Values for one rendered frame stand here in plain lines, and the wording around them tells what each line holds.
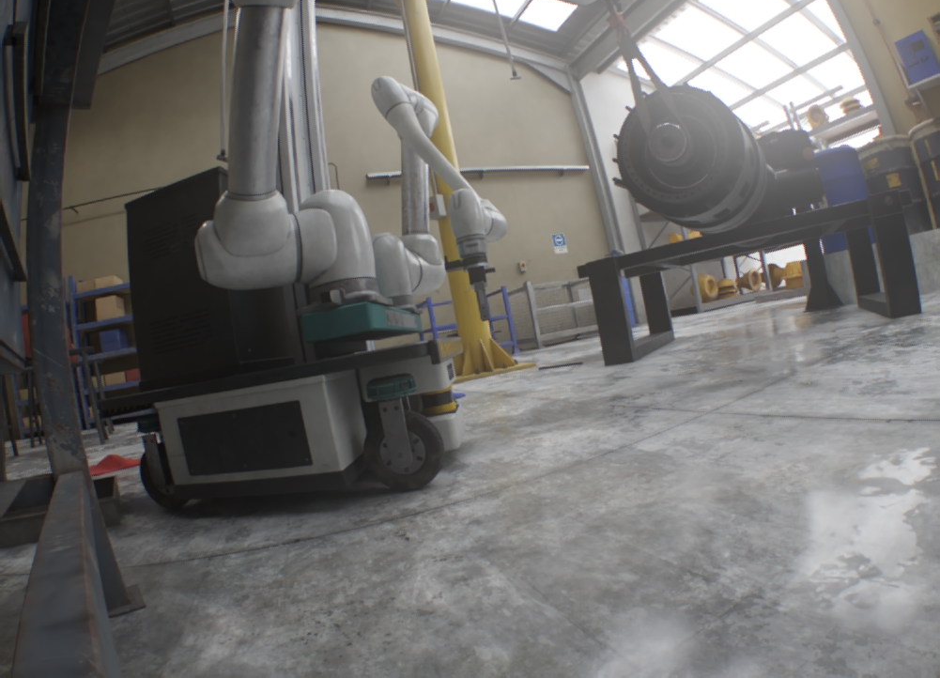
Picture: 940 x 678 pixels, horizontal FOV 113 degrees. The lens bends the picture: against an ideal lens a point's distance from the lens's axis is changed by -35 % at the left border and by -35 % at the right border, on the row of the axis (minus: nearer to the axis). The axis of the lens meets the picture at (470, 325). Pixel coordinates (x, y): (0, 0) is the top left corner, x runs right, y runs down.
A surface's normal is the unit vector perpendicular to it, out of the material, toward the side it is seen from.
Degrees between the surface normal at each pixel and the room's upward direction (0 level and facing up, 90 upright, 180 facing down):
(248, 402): 90
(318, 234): 87
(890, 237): 90
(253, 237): 125
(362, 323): 90
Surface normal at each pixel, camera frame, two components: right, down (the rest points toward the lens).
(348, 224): 0.56, -0.18
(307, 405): -0.05, -0.02
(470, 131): 0.34, -0.09
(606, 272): -0.60, 0.09
